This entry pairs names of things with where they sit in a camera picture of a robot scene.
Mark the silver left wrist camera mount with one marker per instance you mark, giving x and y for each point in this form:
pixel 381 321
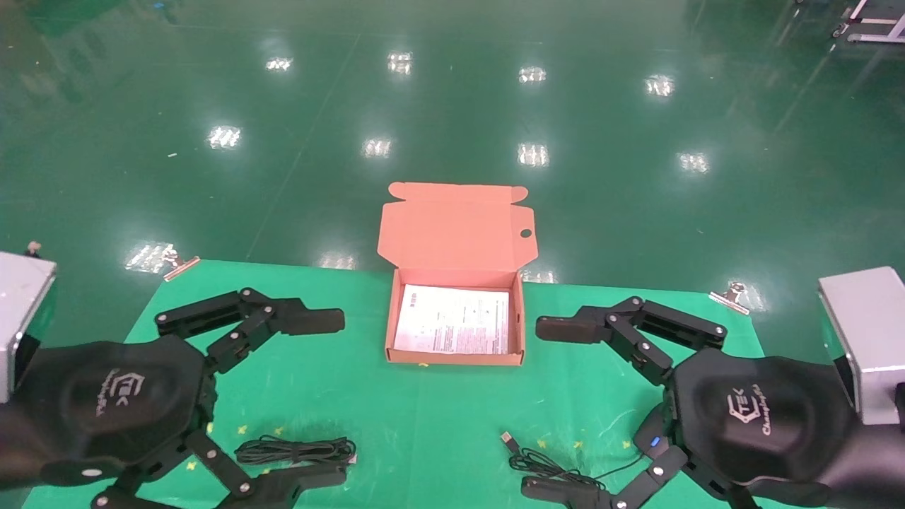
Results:
pixel 25 311

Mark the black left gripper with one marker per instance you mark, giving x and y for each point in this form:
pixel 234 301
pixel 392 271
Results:
pixel 106 403

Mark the white metal cart frame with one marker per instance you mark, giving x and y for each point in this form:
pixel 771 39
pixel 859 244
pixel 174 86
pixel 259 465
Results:
pixel 880 37

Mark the open brown cardboard box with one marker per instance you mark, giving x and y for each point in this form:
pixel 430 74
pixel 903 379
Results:
pixel 452 226

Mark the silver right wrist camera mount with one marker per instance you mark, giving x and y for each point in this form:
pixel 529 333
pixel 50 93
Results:
pixel 866 339

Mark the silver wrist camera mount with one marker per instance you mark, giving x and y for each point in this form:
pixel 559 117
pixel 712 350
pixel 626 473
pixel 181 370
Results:
pixel 25 311
pixel 866 339

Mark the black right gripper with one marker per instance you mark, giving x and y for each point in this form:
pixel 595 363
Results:
pixel 763 417

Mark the green table cloth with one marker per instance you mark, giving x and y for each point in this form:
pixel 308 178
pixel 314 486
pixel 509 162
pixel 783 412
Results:
pixel 438 424

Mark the white printed paper leaflet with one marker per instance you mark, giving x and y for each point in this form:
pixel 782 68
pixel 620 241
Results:
pixel 452 318

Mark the metal binder clip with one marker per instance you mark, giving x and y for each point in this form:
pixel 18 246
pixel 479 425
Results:
pixel 180 267
pixel 730 298

